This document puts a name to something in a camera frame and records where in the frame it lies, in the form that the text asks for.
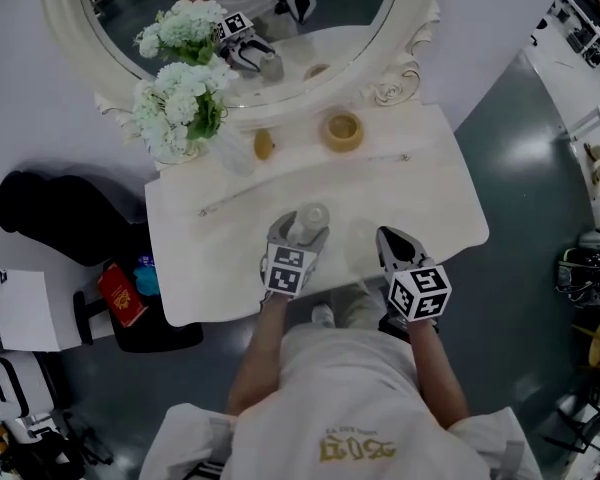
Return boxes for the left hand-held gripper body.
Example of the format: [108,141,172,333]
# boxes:
[260,240,318,300]

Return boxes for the white table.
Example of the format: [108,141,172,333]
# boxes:
[143,100,491,328]

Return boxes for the blue crumpled packet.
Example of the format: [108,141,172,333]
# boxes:
[132,253,162,298]

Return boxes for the white ribbed vase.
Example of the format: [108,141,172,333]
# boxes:
[208,126,257,178]

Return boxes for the person's right forearm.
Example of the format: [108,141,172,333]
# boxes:
[407,318,472,430]

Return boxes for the black equipment pile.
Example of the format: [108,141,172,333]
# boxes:
[0,410,114,480]

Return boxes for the person's white shirt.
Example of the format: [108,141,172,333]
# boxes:
[138,317,545,480]

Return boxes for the white workbench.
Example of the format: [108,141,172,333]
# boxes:
[523,0,600,122]

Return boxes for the person's white shoe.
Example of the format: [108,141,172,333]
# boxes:
[311,303,336,328]

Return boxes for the black metal stand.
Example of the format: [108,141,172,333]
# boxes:
[543,392,600,457]

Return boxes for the small yellow oval bottle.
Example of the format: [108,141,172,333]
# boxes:
[253,128,276,161]

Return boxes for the oval mirror with white frame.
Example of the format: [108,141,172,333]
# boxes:
[38,0,442,130]

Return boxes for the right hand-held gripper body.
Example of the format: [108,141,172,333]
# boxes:
[378,252,454,342]

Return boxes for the white case with black handle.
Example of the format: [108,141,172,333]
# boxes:
[0,352,64,422]

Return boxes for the grey machine with cables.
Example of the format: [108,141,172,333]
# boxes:
[557,226,600,307]

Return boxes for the white shelf unit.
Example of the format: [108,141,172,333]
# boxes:
[565,104,600,201]

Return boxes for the person's beige trousers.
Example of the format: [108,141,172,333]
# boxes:
[328,278,389,330]

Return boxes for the small clear plastic bottle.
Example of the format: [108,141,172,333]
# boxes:
[285,201,332,247]

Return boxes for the yellow round jar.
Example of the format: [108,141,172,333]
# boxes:
[320,110,365,153]

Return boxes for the person's left forearm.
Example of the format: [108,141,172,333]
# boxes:
[225,293,290,417]

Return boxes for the white flower bouquet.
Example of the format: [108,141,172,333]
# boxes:
[128,60,240,163]

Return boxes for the black office chair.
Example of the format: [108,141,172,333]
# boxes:
[0,169,205,354]

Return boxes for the red box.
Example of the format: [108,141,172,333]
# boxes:
[97,262,150,329]

